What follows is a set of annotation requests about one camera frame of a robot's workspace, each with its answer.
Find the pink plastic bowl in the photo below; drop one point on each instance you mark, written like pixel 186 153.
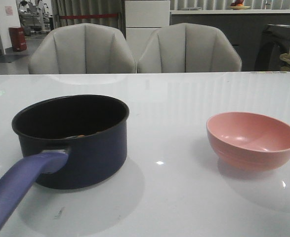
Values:
pixel 249 141

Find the dark blue saucepan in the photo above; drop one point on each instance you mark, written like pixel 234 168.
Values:
pixel 65 164

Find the right grey upholstered chair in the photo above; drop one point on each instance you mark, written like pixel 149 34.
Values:
pixel 188 48

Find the grey upholstered chair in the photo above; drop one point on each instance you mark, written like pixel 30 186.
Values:
pixel 84 48
pixel 188 48

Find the left grey upholstered chair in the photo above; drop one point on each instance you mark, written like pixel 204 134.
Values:
pixel 84 48

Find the white refrigerator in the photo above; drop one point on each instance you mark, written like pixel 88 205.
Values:
pixel 142 17

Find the red belt barrier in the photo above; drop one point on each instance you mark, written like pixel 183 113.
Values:
pixel 95 16

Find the dark kitchen counter cabinet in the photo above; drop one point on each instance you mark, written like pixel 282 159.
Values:
pixel 243 28

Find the grey curtain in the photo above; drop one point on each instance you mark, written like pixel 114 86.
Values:
pixel 88 7

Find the fruit plate on counter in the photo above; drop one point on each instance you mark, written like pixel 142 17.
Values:
pixel 238 5

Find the red bin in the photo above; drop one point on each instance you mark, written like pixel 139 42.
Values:
pixel 17 38

